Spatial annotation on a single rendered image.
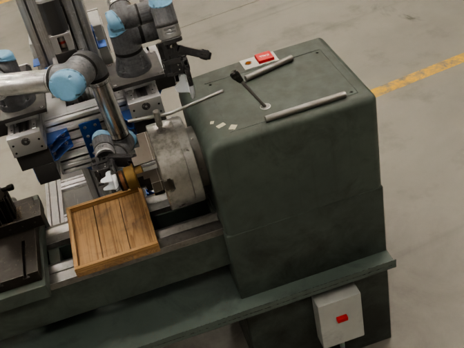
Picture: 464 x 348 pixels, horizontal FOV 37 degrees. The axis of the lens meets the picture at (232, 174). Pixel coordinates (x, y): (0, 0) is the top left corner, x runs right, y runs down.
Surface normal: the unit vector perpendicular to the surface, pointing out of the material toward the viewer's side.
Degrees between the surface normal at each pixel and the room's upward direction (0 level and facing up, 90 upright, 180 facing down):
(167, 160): 49
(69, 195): 0
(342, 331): 90
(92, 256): 0
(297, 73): 0
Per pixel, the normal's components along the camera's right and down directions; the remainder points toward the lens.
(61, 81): -0.20, 0.63
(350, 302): 0.27, 0.55
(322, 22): -0.18, -0.77
